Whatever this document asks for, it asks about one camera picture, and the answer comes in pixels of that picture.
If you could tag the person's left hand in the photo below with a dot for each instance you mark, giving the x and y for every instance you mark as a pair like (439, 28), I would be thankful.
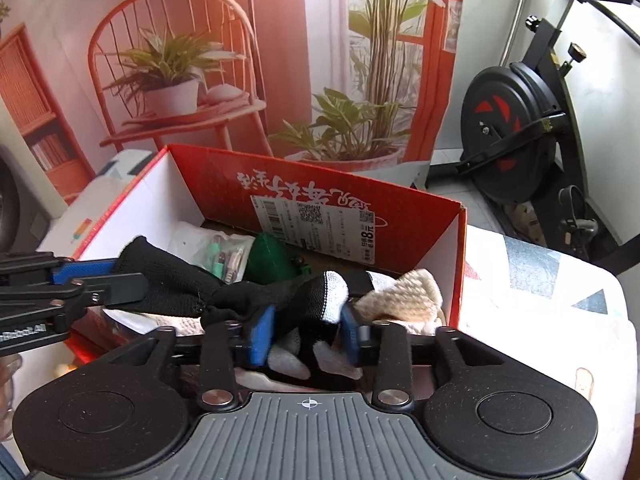
(9, 390)

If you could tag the cream knit cloth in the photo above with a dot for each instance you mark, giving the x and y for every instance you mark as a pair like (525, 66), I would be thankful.
(405, 295)

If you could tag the green knit cloth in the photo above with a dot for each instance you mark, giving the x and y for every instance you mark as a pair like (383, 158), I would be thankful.
(270, 260)

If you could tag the wall poster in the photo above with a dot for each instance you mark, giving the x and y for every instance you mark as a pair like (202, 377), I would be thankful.
(300, 35)

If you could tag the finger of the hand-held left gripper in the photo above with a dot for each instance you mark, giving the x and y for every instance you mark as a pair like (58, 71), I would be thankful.
(115, 290)
(85, 270)

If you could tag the grey appliance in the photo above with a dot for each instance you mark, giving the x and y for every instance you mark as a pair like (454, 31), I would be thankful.
(12, 205)

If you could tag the clear plastic packet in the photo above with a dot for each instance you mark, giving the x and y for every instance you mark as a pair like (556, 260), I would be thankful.
(210, 247)

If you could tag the black exercise bike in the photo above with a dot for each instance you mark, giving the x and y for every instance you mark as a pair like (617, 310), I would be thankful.
(505, 105)

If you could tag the white printed box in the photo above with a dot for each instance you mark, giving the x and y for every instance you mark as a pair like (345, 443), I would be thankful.
(95, 200)

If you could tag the black sock white toe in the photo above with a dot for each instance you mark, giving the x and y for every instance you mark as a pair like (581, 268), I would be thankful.
(170, 280)
(320, 360)

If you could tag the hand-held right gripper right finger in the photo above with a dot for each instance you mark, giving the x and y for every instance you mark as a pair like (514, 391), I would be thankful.
(351, 337)

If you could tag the red cardboard box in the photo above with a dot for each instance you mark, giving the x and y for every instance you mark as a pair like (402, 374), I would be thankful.
(225, 175)

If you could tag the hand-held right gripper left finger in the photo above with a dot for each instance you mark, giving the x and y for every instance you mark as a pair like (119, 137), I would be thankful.
(260, 337)

